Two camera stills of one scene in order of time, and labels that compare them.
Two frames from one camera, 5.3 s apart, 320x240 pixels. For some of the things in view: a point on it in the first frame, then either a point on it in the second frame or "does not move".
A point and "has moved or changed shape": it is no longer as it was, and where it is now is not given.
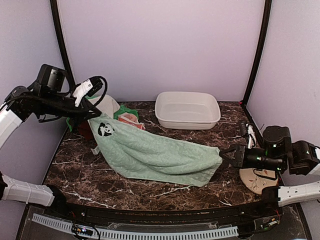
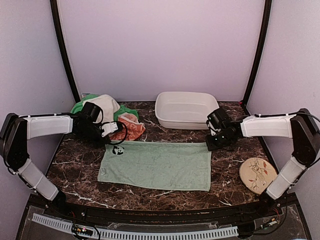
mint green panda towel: x=156 y=156 has moved or changed shape
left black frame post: x=58 y=23 does not move
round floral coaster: x=255 y=181 does not move
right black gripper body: x=267 y=162 → x=220 y=142
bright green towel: x=122 y=110 does not move
